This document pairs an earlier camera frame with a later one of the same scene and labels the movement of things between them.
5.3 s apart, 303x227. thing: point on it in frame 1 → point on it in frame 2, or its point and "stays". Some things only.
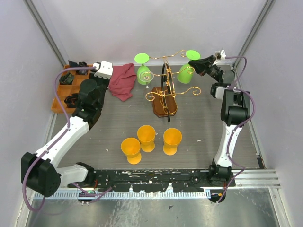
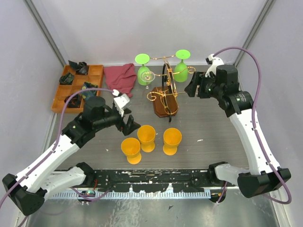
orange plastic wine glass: (131, 147) stays
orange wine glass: (172, 137) stays
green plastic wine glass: (143, 73) stays
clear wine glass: (147, 76) stays
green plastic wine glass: (185, 74) → (182, 76)
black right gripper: (201, 65) → (199, 78)
